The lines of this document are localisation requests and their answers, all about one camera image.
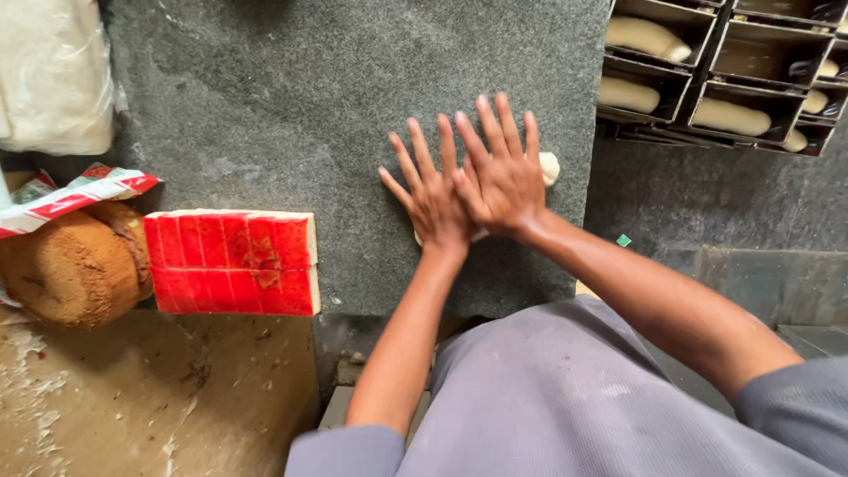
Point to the person's left hand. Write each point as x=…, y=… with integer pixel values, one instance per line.
x=434, y=205

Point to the person's right hand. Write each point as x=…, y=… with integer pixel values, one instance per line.
x=510, y=192

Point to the white dough roll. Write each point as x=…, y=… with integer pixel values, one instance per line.
x=550, y=167

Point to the small green scrap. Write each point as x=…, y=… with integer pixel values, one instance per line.
x=623, y=240

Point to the red-topped sliced cake slab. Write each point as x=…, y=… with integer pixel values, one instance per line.
x=232, y=265

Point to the person's grey shirt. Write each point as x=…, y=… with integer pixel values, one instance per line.
x=563, y=411

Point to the rack of metal loaf tins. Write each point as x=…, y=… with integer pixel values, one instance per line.
x=722, y=66

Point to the red and white wrapper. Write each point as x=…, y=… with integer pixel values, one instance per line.
x=73, y=195

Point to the round brown cake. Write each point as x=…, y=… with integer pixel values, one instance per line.
x=73, y=271

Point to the white plastic bag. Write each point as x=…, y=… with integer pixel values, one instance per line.
x=53, y=73

